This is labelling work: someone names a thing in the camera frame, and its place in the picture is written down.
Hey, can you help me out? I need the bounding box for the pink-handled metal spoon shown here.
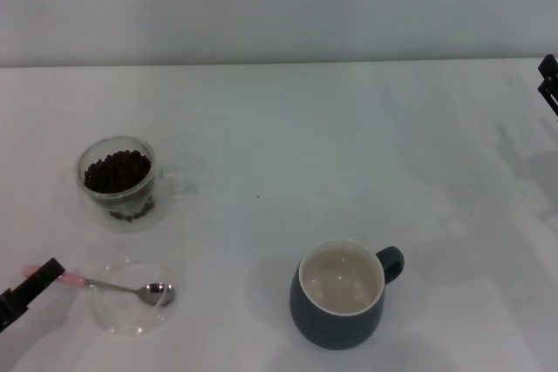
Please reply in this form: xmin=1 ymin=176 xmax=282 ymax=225
xmin=23 ymin=263 xmax=177 ymax=308

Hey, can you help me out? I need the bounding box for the heap of coffee beans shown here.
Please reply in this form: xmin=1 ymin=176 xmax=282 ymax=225
xmin=83 ymin=150 xmax=153 ymax=194

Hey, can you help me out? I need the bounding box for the clear glass saucer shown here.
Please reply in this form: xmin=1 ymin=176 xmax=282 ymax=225
xmin=88 ymin=258 xmax=185 ymax=338

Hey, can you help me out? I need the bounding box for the dark grey ceramic mug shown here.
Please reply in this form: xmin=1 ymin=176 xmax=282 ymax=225
xmin=288 ymin=237 xmax=406 ymax=351

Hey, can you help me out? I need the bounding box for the clear double-wall glass cup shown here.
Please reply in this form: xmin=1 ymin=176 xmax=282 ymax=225
xmin=75 ymin=135 xmax=198 ymax=234

